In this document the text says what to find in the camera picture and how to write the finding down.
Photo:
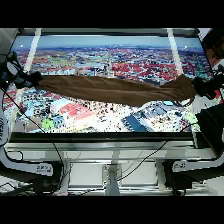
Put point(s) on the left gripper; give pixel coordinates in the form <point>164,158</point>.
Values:
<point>29,80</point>

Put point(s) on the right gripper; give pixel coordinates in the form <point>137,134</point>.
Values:
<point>204,87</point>

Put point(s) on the brown garment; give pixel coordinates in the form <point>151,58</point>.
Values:
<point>110,90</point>

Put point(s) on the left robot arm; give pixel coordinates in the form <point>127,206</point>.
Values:
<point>3,126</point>

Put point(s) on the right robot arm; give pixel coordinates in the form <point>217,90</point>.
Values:
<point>196,173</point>

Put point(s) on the silver frame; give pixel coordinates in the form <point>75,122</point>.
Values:
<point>110,146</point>

